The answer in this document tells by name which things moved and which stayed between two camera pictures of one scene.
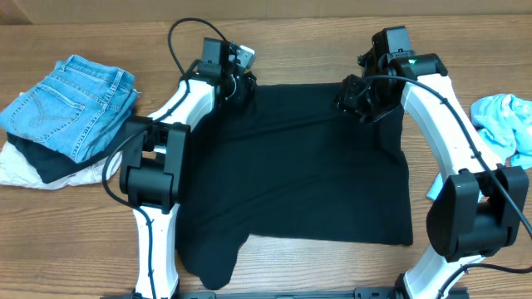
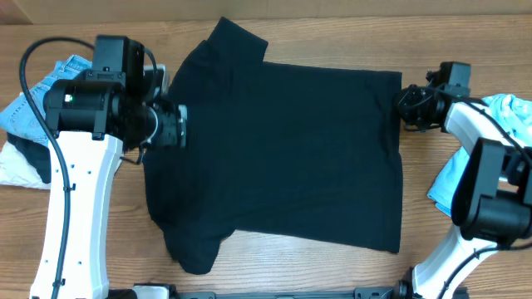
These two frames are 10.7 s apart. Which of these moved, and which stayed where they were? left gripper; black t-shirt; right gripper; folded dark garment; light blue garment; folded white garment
Moved: black t-shirt; right gripper; left gripper
Stayed: folded dark garment; light blue garment; folded white garment
